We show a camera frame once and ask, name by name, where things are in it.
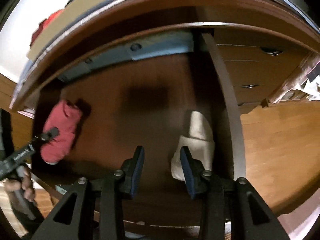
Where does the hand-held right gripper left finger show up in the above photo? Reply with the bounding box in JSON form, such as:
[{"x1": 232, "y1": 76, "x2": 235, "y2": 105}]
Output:
[{"x1": 30, "y1": 145, "x2": 145, "y2": 240}]

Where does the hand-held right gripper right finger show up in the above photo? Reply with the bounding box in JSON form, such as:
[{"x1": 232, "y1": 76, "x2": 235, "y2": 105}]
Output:
[{"x1": 180, "y1": 145, "x2": 292, "y2": 240}]

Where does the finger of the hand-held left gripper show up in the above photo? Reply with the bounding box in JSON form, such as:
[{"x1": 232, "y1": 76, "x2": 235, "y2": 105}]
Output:
[{"x1": 32, "y1": 127, "x2": 60, "y2": 147}]

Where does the pinkish red underwear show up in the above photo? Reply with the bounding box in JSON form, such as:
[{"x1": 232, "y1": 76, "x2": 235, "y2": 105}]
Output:
[{"x1": 40, "y1": 100, "x2": 84, "y2": 165}]

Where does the wide wooden drawer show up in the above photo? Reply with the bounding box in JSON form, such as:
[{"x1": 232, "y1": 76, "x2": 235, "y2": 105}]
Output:
[{"x1": 31, "y1": 31, "x2": 247, "y2": 230}]

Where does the large red underwear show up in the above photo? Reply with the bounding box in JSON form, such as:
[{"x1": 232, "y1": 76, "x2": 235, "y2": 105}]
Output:
[{"x1": 31, "y1": 10, "x2": 63, "y2": 48}]

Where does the shallow cardboard tray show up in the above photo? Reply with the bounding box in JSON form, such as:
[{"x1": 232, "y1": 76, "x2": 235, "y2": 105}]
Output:
[{"x1": 26, "y1": 0, "x2": 150, "y2": 60}]

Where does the small dresser drawer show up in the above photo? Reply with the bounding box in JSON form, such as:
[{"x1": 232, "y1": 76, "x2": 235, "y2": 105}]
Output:
[
  {"x1": 231, "y1": 83, "x2": 283, "y2": 105},
  {"x1": 217, "y1": 44, "x2": 304, "y2": 85}
]

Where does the person's left hand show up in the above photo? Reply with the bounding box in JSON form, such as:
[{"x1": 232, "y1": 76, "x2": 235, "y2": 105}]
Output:
[{"x1": 4, "y1": 164, "x2": 36, "y2": 202}]

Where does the wooden door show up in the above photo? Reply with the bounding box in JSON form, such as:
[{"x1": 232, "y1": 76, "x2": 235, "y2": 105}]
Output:
[{"x1": 0, "y1": 73, "x2": 35, "y2": 153}]

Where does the pink striped cloth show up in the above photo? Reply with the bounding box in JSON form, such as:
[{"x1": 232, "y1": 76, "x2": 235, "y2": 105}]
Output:
[{"x1": 269, "y1": 52, "x2": 320, "y2": 104}]

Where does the dark wooden dresser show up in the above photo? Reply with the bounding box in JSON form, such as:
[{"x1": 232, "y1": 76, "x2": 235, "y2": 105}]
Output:
[{"x1": 10, "y1": 0, "x2": 320, "y2": 120}]

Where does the grey metal bracket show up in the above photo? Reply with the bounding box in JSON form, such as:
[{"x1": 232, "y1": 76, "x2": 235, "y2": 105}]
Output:
[{"x1": 57, "y1": 30, "x2": 197, "y2": 80}]

